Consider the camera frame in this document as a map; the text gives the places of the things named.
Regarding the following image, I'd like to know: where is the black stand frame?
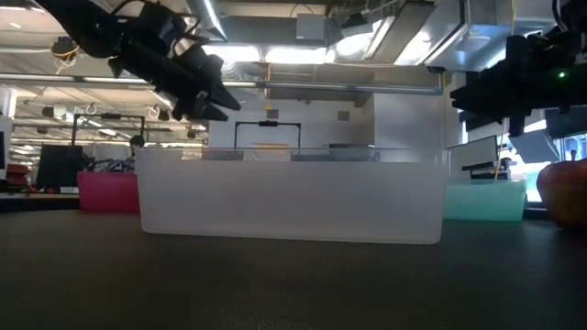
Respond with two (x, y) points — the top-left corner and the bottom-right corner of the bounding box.
(70, 112), (147, 149)
(233, 120), (303, 150)

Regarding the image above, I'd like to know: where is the large metal ventilation duct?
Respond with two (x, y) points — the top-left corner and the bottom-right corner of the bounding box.
(393, 0), (559, 73)

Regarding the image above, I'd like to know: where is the pink plastic bin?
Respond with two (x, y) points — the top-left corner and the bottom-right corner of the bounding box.
(76, 170), (141, 214)

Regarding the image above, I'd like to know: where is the grey horizontal pipe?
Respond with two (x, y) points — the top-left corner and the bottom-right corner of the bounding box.
(0, 72), (445, 97)

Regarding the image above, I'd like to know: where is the grey tilted panel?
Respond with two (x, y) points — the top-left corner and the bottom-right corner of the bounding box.
(446, 134), (502, 181)

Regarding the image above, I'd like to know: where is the black ceiling cable reel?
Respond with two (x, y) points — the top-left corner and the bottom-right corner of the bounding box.
(49, 35), (82, 75)

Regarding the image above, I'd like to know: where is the smooth silver ceiling duct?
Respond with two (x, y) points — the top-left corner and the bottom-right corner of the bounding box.
(185, 0), (229, 43)

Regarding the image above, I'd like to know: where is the red crate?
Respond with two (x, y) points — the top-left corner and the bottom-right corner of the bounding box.
(5, 162), (34, 187)

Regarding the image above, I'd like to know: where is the black monitor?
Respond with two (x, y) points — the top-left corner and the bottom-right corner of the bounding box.
(35, 143), (85, 189)

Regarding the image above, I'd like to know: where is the grey ceiling junction box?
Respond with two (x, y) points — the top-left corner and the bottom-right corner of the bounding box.
(295, 12), (327, 41)

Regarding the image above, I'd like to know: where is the red yellow apple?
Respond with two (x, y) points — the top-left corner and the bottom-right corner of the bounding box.
(535, 149), (587, 230)

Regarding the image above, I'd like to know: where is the teal plastic bin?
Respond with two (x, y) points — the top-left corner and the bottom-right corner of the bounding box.
(442, 178), (527, 223)

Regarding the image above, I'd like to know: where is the black table mat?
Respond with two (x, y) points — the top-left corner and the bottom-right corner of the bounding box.
(0, 208), (587, 330)

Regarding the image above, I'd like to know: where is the white angled panel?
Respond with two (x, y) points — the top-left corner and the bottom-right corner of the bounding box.
(507, 129), (561, 165)

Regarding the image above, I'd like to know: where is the dark overhead beam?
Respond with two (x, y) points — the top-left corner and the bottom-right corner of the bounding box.
(458, 105), (587, 139)

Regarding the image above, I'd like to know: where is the white hanging cloth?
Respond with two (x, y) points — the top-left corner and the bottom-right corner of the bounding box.
(82, 142), (135, 173)

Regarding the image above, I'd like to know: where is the clear plastic bin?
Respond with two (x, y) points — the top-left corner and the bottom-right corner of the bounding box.
(134, 146), (451, 246)

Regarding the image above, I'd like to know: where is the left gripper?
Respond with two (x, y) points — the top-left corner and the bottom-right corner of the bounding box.
(109, 38), (242, 122)

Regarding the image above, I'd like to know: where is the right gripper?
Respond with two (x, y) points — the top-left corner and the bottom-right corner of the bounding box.
(449, 34), (568, 138)

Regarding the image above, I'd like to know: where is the person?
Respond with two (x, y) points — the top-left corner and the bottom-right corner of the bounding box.
(127, 134), (147, 160)

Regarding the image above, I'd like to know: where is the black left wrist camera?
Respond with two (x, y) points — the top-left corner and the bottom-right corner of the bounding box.
(135, 0), (203, 47)

